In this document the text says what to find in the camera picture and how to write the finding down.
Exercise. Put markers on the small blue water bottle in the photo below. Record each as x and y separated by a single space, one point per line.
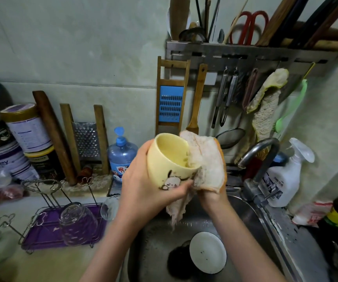
122 158

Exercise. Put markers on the person's left hand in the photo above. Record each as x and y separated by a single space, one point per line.
139 196

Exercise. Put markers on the mesh strainer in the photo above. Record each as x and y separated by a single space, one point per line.
230 138

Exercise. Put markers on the yellow mug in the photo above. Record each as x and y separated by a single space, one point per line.
166 158

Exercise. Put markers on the white spray bottle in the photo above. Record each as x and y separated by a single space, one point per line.
283 179

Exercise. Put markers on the purple plastic tray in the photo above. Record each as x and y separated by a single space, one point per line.
40 238

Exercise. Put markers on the stack of labelled tin cans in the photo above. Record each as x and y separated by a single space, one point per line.
10 146

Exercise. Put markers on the wooden scoop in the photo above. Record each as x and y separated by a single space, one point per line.
179 14

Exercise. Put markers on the metal faucet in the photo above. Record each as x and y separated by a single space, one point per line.
257 146

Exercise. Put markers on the bundle of dark chopsticks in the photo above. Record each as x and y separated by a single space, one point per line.
207 17

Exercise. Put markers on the wooden slicer with blue blade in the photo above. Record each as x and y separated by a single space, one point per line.
171 102

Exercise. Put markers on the pink and white plastic bag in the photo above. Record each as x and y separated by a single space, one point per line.
313 213

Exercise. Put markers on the wooden rolling pin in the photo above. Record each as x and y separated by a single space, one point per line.
54 138

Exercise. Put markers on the metal peeler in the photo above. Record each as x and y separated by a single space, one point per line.
230 94
219 97

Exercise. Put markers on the white plate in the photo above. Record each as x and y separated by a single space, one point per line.
208 253

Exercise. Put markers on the beige dish cloth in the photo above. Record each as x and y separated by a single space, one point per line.
207 164

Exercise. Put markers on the wooden framed metal grater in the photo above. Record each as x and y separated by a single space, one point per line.
87 141

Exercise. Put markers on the dark metal ladle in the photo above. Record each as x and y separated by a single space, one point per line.
192 35

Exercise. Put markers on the person's right hand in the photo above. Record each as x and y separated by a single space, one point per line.
215 198

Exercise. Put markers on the wall mounted metal utensil rack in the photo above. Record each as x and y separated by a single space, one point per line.
245 54

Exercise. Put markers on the wooden spatula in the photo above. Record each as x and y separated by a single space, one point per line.
195 105

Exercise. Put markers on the person's right forearm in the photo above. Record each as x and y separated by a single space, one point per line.
245 249

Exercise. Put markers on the blue capped bottle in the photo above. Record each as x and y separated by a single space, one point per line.
279 158

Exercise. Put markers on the red container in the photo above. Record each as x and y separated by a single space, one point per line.
252 168

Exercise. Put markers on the bamboo skewer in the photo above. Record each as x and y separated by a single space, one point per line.
234 20

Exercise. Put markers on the plastic bag with red contents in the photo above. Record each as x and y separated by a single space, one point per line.
2 193

